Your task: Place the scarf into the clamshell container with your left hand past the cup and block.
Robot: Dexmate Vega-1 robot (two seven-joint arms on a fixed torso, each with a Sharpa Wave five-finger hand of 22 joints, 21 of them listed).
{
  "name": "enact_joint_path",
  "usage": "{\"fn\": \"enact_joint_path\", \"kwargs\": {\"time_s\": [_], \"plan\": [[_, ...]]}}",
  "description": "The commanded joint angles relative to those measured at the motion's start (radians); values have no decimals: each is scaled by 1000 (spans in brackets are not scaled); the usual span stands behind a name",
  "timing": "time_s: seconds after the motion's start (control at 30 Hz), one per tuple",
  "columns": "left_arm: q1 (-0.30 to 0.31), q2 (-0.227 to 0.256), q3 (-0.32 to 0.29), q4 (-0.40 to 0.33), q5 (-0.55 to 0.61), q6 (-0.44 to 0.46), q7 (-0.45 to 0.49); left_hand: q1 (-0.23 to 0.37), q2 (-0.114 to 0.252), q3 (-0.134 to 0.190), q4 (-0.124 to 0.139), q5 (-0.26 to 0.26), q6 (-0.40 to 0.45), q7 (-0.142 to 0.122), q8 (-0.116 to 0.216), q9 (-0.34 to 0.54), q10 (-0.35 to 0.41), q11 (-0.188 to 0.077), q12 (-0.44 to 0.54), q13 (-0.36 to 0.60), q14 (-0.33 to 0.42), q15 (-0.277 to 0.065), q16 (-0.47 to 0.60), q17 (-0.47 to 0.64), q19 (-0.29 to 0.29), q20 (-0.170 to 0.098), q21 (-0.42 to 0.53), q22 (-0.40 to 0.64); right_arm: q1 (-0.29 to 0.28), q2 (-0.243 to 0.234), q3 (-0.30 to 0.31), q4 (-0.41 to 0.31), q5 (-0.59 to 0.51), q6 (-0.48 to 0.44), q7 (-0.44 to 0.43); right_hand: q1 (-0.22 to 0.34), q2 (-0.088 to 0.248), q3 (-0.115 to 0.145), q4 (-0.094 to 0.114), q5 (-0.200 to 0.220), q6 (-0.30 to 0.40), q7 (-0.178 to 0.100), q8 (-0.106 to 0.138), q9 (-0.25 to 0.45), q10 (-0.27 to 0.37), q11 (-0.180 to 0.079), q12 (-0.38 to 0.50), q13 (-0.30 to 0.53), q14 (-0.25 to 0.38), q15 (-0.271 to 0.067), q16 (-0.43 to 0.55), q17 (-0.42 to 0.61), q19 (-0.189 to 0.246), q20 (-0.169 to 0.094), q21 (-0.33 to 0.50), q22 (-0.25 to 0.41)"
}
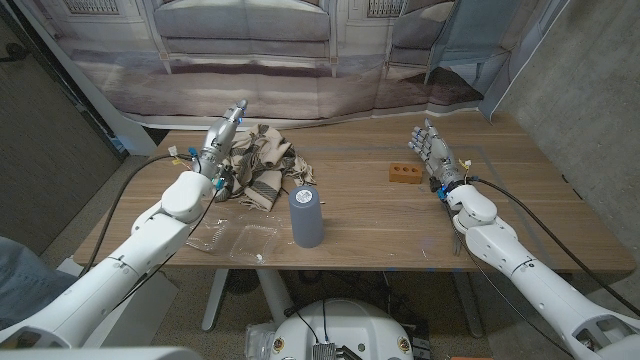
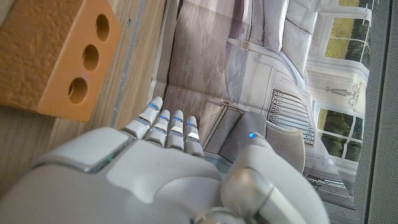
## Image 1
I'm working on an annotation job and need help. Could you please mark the black door handle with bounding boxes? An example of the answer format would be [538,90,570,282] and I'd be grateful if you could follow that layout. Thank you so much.
[0,42,29,64]

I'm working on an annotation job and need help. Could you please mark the orange brick block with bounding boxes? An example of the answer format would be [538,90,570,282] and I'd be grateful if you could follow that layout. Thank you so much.
[388,162,424,185]

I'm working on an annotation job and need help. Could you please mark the grey upturned cup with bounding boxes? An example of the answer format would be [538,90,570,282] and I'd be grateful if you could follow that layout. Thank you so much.
[288,185,325,249]

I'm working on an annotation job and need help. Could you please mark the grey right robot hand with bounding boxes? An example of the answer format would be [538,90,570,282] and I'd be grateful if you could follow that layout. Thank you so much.
[407,118,469,191]

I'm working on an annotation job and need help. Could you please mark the beige plaid fringed scarf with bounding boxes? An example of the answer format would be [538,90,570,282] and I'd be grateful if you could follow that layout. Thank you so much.
[214,123,317,213]

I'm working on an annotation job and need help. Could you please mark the person's leg in jeans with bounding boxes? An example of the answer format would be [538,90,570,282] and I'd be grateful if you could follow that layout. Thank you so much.
[0,237,76,331]

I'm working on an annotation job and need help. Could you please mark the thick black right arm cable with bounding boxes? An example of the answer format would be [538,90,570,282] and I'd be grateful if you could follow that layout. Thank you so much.
[467,175,640,319]

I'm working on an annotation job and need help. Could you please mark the clear plastic clamshell container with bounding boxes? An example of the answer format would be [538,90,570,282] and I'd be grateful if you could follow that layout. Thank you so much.
[185,212,284,265]

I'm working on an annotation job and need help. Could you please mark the printed sofa room backdrop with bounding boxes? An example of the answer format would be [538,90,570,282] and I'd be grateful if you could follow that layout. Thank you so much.
[12,0,571,132]

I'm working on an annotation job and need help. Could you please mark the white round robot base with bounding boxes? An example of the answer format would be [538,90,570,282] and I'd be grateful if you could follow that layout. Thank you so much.
[268,298,415,360]

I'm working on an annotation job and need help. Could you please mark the white table leg frame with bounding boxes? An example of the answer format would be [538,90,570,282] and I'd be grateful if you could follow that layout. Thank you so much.
[201,268,485,339]

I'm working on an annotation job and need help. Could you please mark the clear plastic floor box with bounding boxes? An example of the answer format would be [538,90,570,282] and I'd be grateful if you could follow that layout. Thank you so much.
[243,322,279,360]

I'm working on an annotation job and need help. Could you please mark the black round floor object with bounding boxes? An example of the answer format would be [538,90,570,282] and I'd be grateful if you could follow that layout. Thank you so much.
[225,269,260,296]

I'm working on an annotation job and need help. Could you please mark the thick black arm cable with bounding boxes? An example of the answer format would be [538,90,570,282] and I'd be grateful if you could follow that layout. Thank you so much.
[467,175,640,319]
[79,152,201,279]

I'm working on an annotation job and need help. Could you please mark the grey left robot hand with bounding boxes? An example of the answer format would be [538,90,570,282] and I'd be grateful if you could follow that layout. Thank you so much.
[197,98,250,182]

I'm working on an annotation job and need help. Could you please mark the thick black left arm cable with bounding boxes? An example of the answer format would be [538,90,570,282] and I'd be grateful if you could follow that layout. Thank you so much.
[79,152,201,279]

